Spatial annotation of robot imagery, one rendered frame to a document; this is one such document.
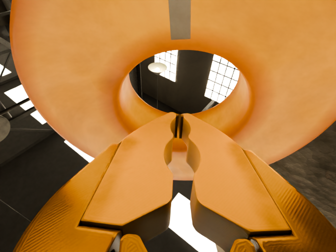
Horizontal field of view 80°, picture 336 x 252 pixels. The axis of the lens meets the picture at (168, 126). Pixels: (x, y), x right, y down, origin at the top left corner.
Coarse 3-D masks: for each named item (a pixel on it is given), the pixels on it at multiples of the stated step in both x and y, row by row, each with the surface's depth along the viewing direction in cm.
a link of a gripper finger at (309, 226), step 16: (256, 160) 9; (272, 176) 8; (272, 192) 7; (288, 192) 7; (288, 208) 7; (304, 208) 7; (288, 224) 6; (304, 224) 6; (320, 224) 6; (256, 240) 6; (272, 240) 6; (288, 240) 6; (304, 240) 6; (320, 240) 6
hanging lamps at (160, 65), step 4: (152, 64) 662; (156, 64) 667; (160, 64) 666; (164, 64) 660; (148, 68) 639; (152, 68) 660; (156, 68) 649; (160, 68) 665; (164, 68) 654; (156, 72) 628; (160, 72) 633; (12, 208) 446
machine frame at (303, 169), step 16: (320, 144) 38; (288, 160) 44; (304, 160) 42; (320, 160) 40; (288, 176) 47; (304, 176) 44; (320, 176) 42; (304, 192) 47; (320, 192) 44; (320, 208) 47
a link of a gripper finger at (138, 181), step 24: (168, 120) 11; (120, 144) 9; (144, 144) 9; (168, 144) 10; (120, 168) 8; (144, 168) 8; (168, 168) 8; (96, 192) 7; (120, 192) 7; (144, 192) 7; (168, 192) 7; (96, 216) 6; (120, 216) 6; (144, 216) 6; (168, 216) 7; (144, 240) 7
